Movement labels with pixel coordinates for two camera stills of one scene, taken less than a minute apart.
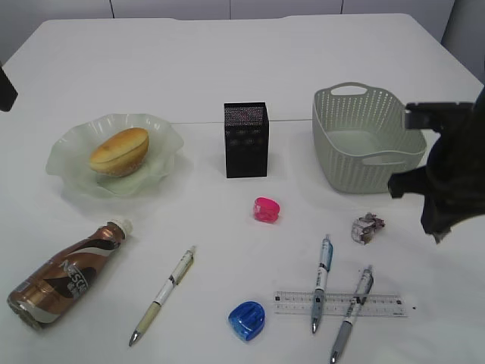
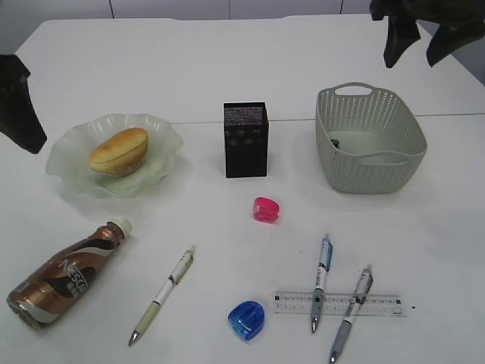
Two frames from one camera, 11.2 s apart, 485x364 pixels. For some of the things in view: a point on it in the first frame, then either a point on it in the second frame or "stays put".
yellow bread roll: x=121 y=153 stays put
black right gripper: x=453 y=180 to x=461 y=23
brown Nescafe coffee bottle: x=43 y=298 stays put
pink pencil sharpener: x=267 y=210 stays put
